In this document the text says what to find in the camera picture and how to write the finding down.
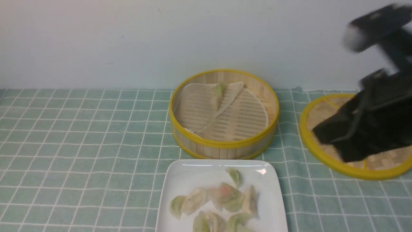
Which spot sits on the green dumpling plate left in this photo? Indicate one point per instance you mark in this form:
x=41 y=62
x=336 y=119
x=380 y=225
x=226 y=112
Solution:
x=176 y=205

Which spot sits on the white steamer liner cloth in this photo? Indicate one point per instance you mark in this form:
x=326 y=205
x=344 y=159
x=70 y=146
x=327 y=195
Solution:
x=241 y=114

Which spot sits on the green dumpling plate bottom-left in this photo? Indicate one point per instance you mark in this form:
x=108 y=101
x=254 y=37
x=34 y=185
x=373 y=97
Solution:
x=201 y=223

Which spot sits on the pale dumpling plate centre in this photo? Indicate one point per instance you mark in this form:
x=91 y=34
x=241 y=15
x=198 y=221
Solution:
x=212 y=194

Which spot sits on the pale dumpling plate bottom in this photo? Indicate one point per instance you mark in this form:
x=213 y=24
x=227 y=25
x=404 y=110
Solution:
x=216 y=222

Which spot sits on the pale dumpling plate left-centre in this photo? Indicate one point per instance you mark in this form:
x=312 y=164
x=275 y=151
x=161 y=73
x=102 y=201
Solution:
x=196 y=199

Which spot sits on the bamboo steamer basket yellow rim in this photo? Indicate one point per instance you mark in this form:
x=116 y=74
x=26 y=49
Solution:
x=230 y=150

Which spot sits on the green dumpling plate bottom-right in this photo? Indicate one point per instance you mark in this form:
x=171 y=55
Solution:
x=237 y=223

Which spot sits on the green checkered tablecloth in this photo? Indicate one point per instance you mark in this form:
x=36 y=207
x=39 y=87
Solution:
x=93 y=160

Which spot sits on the woven bamboo steamer lid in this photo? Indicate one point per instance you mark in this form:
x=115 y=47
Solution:
x=383 y=166

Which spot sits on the white square plate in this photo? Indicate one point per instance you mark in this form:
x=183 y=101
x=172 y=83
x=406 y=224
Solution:
x=184 y=176

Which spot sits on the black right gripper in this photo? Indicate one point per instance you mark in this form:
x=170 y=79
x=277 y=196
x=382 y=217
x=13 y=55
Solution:
x=378 y=118

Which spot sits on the pale dumpling in steamer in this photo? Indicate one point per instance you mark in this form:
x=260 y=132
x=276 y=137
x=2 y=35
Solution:
x=219 y=91

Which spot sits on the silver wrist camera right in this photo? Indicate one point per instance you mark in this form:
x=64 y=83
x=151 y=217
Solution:
x=384 y=24

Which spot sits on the pale dumpling plate right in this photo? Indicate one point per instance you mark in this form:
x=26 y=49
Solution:
x=249 y=204

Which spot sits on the pink-filled dumpling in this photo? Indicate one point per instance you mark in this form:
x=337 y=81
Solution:
x=226 y=192

